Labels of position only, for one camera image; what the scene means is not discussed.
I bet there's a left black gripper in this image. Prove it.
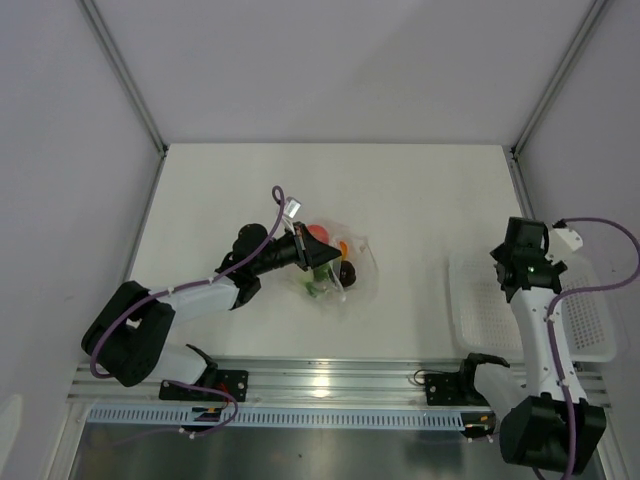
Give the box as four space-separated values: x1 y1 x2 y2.
252 222 340 276

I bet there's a red tomato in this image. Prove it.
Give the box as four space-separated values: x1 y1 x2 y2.
307 224 330 244

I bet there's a green orange mango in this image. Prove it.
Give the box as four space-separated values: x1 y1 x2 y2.
313 264 332 282

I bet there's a green leafy vegetable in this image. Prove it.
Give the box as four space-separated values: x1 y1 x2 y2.
304 280 332 299

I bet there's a dark purple fruit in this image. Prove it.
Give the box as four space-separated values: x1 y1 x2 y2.
339 260 357 288

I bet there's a clear zip top bag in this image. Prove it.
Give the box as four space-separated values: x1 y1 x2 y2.
285 218 379 321

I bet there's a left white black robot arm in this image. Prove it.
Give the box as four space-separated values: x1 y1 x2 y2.
81 222 341 400

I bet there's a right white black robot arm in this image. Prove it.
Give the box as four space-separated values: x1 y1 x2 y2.
456 217 606 479

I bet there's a white perforated plastic basket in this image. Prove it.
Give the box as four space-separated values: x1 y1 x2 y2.
448 254 617 363

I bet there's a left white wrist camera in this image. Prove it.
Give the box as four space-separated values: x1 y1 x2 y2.
281 196 302 231

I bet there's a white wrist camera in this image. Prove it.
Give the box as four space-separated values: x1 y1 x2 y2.
547 227 584 259
281 196 302 231

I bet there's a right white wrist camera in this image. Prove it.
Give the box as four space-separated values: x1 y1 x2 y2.
547 227 584 259

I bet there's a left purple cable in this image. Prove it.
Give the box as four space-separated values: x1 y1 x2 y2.
88 185 289 441

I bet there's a purple cable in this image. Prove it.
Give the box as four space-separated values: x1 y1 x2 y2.
88 185 289 441
469 215 640 480

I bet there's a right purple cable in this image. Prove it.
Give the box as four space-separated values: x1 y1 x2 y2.
469 215 640 480

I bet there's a right aluminium corner post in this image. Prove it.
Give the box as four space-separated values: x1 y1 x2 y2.
508 0 614 156

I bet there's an aluminium corner post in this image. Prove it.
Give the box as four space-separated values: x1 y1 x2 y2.
74 0 169 156
508 0 614 156

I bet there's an aluminium rail frame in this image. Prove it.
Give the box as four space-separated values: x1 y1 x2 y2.
66 357 611 411

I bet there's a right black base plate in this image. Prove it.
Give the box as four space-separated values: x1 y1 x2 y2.
413 369 489 407

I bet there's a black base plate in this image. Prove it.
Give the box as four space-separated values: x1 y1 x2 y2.
413 369 489 407
159 369 249 403

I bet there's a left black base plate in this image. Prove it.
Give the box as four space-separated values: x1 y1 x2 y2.
159 369 249 403

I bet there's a white slotted cable duct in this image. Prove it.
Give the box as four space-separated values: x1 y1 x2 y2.
87 404 465 432

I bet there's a left aluminium corner post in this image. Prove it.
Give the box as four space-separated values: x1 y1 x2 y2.
74 0 169 156

